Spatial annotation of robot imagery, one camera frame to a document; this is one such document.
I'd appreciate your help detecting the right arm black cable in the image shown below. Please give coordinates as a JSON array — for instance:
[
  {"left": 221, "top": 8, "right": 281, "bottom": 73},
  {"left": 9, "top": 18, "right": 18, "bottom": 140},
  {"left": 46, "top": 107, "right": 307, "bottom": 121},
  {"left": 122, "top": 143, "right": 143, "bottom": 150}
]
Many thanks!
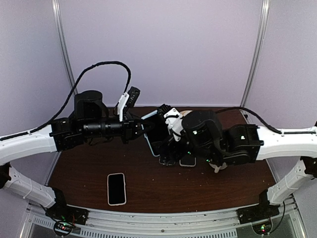
[{"left": 215, "top": 107, "right": 317, "bottom": 136}]

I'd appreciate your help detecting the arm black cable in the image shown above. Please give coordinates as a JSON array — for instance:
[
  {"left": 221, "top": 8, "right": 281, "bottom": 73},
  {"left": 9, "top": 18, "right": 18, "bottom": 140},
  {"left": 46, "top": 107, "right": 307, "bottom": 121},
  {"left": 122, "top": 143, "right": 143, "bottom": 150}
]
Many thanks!
[
  {"left": 215, "top": 107, "right": 317, "bottom": 136},
  {"left": 0, "top": 60, "right": 132, "bottom": 142}
]

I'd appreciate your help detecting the right aluminium frame post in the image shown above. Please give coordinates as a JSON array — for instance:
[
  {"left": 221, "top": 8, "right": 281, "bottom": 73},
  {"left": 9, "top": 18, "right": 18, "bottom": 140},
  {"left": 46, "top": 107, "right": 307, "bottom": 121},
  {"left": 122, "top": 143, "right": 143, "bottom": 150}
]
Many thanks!
[{"left": 239, "top": 0, "right": 270, "bottom": 110}]

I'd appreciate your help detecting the light blue phone case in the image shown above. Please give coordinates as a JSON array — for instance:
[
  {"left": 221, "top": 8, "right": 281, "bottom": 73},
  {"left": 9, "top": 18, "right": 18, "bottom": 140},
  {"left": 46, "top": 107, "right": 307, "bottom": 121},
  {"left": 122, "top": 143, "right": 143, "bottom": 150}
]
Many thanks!
[{"left": 141, "top": 110, "right": 163, "bottom": 157}]

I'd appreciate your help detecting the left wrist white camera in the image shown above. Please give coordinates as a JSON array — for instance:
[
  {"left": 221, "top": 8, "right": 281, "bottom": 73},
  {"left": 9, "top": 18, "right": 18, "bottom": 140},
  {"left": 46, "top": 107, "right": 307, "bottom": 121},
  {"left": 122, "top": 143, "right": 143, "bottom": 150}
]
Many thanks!
[{"left": 117, "top": 87, "right": 141, "bottom": 122}]

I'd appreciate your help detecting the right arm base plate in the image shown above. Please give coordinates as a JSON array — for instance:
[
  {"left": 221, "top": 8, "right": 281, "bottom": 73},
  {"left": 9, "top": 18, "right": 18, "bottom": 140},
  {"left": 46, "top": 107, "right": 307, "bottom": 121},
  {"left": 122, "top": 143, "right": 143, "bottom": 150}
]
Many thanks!
[{"left": 236, "top": 202, "right": 280, "bottom": 224}]

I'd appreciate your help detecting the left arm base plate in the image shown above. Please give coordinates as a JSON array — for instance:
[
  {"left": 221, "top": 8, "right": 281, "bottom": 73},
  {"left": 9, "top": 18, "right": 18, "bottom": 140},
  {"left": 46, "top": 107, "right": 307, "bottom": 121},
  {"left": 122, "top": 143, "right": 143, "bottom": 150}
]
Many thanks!
[{"left": 45, "top": 206, "right": 89, "bottom": 225}]

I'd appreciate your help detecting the aluminium frame post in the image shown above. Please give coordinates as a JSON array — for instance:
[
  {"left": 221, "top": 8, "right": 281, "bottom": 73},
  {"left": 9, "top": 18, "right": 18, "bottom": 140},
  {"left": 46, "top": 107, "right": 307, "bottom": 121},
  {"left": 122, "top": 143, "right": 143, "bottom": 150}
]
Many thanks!
[
  {"left": 52, "top": 0, "right": 75, "bottom": 89},
  {"left": 239, "top": 0, "right": 270, "bottom": 110}
]

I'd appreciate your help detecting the aluminium front rail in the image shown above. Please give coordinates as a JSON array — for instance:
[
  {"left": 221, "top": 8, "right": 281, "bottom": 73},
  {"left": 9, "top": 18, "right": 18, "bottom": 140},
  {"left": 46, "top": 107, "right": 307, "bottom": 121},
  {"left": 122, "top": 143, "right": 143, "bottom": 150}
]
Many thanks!
[{"left": 17, "top": 196, "right": 308, "bottom": 238}]

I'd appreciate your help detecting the left aluminium frame post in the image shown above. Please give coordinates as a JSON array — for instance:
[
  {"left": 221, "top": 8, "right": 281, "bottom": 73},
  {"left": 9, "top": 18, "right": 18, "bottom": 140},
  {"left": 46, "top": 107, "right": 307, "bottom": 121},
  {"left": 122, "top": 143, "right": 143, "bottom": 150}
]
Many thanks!
[{"left": 52, "top": 0, "right": 75, "bottom": 89}]

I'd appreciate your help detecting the light blue smartphone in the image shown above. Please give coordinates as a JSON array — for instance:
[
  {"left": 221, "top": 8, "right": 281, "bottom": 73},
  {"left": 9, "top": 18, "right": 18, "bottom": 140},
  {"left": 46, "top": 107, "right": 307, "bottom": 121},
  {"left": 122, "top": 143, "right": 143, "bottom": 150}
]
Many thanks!
[{"left": 141, "top": 110, "right": 169, "bottom": 157}]

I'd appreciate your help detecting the beige ceramic saucer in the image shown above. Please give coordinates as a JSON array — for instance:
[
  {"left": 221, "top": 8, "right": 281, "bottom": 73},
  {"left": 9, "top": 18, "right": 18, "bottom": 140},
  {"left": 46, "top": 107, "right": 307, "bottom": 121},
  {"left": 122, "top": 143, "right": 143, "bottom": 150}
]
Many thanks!
[{"left": 179, "top": 110, "right": 192, "bottom": 118}]

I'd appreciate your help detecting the cream ceramic mug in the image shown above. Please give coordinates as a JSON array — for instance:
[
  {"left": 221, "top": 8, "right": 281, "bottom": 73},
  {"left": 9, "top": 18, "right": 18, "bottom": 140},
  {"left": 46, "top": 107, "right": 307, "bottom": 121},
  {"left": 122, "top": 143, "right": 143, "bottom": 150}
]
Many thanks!
[{"left": 209, "top": 163, "right": 227, "bottom": 174}]

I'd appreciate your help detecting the white phone case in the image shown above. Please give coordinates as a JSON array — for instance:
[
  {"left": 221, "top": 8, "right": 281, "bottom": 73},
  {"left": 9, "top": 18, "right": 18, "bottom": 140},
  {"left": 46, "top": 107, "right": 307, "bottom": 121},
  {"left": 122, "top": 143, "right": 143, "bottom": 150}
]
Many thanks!
[{"left": 178, "top": 158, "right": 197, "bottom": 168}]

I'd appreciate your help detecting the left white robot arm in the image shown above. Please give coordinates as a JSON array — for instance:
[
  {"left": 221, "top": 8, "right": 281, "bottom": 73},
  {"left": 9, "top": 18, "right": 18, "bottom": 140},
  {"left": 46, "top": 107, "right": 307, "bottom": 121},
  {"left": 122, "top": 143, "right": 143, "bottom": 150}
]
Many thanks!
[{"left": 0, "top": 87, "right": 154, "bottom": 220}]

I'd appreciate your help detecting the pink phone case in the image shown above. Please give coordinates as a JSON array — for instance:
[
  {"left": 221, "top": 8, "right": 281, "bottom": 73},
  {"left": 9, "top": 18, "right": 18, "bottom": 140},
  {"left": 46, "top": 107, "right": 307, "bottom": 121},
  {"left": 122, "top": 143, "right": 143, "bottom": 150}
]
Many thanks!
[{"left": 106, "top": 172, "right": 127, "bottom": 206}]

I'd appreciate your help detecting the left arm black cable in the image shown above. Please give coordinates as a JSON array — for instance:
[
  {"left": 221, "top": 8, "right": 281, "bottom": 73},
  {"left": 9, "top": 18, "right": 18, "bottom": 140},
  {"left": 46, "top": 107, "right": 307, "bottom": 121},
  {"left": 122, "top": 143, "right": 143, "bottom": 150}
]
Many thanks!
[{"left": 0, "top": 60, "right": 132, "bottom": 142}]

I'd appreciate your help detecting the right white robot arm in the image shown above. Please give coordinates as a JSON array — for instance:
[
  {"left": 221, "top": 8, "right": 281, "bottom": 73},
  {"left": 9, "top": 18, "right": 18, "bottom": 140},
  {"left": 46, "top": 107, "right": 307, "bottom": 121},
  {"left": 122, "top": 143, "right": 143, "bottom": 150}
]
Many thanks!
[{"left": 164, "top": 108, "right": 317, "bottom": 219}]

